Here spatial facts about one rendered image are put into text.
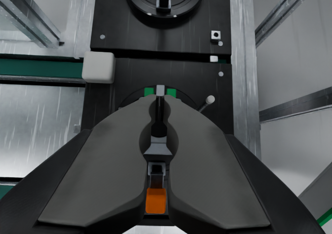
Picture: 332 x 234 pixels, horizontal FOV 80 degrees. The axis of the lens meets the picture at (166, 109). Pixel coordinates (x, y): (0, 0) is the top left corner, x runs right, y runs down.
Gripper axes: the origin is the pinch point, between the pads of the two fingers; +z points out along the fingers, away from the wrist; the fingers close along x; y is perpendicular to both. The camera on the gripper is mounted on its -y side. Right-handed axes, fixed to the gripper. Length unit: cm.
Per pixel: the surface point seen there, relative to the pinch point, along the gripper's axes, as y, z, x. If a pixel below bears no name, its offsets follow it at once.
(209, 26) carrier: 0.3, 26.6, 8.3
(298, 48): 5.8, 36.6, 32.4
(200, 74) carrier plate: 6.8, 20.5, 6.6
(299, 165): 25.2, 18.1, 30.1
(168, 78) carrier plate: 7.4, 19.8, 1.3
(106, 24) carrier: 0.8, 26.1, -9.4
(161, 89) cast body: 5.3, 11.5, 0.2
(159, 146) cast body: 9.6, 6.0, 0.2
